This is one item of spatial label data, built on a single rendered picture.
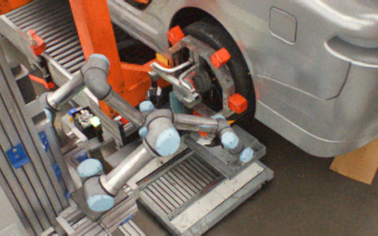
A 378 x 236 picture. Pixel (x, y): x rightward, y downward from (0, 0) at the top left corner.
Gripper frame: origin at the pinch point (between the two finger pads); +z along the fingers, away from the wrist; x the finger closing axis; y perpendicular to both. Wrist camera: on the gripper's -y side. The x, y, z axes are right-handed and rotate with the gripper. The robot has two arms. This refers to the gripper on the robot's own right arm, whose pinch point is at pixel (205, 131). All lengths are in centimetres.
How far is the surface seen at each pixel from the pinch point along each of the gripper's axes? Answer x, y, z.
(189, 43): -37, 18, 34
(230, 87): -29.4, -2.4, 6.0
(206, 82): -23.0, 9.0, 12.6
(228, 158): -2, -67, 27
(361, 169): -52, -128, -30
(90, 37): -6, 50, 71
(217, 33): -50, 15, 23
